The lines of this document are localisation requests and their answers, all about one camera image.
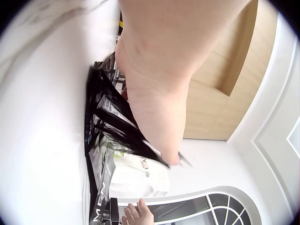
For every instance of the person's left hand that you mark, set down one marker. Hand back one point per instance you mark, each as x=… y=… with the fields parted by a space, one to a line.
x=154 y=58

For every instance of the person's right hand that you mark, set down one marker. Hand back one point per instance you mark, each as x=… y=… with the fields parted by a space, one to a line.
x=141 y=216

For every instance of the person's right fingers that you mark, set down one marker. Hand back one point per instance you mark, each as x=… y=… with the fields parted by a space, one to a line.
x=134 y=211

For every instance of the person's left thumb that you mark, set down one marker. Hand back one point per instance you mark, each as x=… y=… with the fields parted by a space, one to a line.
x=170 y=143

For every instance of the black plastic bag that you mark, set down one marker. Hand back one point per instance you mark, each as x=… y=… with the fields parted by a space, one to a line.
x=110 y=110

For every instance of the white printed carton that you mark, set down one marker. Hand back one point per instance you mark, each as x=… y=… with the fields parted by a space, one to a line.
x=138 y=180

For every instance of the black box with grey lettering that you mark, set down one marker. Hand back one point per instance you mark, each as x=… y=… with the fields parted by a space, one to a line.
x=102 y=204

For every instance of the arched white-framed window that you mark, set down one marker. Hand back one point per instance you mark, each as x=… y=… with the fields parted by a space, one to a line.
x=211 y=208

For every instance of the light wooden cabinet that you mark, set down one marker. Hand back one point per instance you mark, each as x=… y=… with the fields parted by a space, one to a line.
x=220 y=82

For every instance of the yellow and black object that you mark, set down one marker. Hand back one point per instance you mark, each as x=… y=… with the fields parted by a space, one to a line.
x=121 y=23

